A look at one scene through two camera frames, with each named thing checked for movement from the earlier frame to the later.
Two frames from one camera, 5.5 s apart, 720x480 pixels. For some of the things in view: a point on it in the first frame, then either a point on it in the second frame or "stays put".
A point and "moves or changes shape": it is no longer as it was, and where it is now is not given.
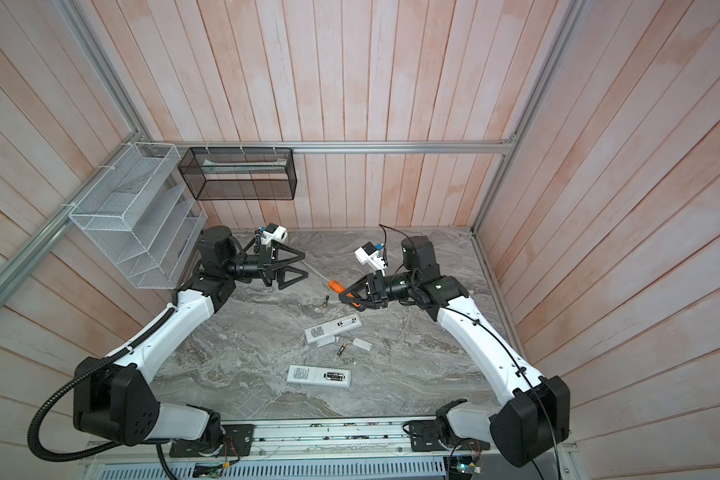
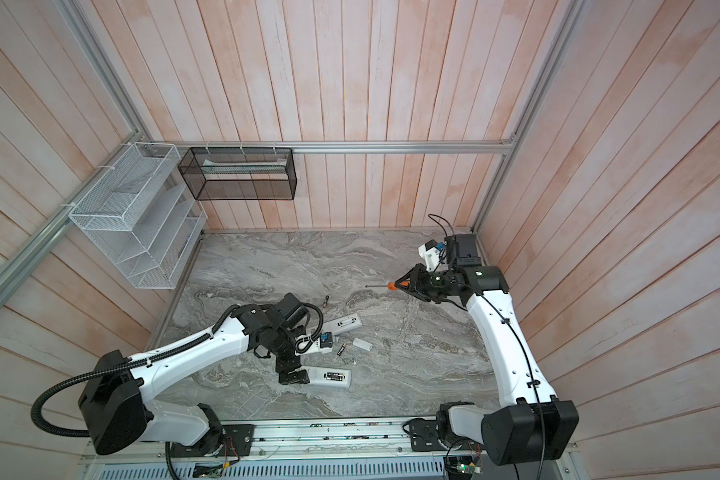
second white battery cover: x=362 y=344 stays put
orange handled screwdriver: x=337 y=287 moves or changes shape
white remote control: x=315 y=376 stays put
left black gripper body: x=253 y=266 -> x=286 y=360
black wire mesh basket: x=240 y=173 stays put
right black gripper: x=373 y=285 -> x=417 y=272
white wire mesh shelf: x=139 y=216 stays put
